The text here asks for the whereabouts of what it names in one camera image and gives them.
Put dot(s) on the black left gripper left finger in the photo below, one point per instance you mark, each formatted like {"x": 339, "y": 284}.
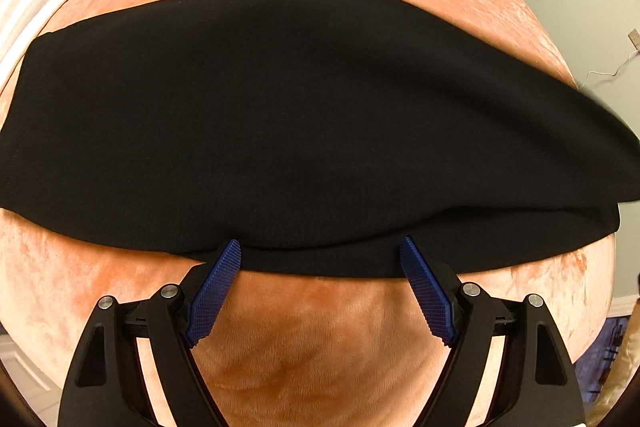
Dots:
{"x": 105, "y": 385}

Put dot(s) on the black pants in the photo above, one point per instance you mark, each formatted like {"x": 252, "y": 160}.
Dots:
{"x": 316, "y": 133}

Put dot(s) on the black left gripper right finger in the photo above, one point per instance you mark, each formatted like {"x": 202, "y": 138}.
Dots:
{"x": 536, "y": 384}

